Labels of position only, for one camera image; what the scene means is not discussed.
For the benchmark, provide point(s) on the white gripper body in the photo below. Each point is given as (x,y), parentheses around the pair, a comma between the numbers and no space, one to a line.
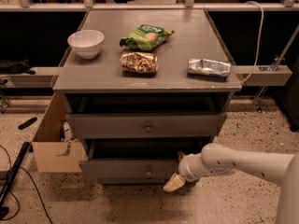
(185,169)

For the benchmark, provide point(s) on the grey drawer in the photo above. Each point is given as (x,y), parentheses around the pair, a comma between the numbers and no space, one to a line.
(138,157)
(131,181)
(93,126)

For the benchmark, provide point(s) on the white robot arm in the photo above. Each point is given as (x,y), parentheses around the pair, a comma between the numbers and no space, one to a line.
(216,159)

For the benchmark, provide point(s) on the grey top drawer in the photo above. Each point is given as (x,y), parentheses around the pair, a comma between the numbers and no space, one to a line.
(93,126)

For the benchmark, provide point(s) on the grey bottom drawer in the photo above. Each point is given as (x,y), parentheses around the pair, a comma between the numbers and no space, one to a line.
(131,181)

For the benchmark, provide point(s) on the grey drawer cabinet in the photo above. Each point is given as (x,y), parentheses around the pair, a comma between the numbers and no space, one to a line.
(100,86)

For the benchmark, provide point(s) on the silver blue snack bag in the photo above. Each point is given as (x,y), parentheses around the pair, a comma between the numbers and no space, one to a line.
(207,67)

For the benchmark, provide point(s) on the brown snack bag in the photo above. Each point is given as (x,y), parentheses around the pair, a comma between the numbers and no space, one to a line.
(139,62)

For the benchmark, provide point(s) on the green chip bag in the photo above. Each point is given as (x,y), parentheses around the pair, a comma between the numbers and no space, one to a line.
(145,37)

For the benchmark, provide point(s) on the cardboard box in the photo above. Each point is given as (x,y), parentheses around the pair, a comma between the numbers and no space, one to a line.
(54,150)

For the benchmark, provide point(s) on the white bowl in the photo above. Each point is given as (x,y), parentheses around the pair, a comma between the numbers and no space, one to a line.
(86,44)

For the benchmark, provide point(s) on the small black floor object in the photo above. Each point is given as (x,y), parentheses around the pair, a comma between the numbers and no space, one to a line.
(27,123)

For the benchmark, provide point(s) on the black floor pole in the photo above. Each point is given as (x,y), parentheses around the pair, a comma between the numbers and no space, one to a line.
(9,178)

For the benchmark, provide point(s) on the black object on ledge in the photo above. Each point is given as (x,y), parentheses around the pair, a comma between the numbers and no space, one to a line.
(16,67)

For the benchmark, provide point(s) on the metal railing frame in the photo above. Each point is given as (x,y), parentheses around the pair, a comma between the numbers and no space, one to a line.
(149,3)

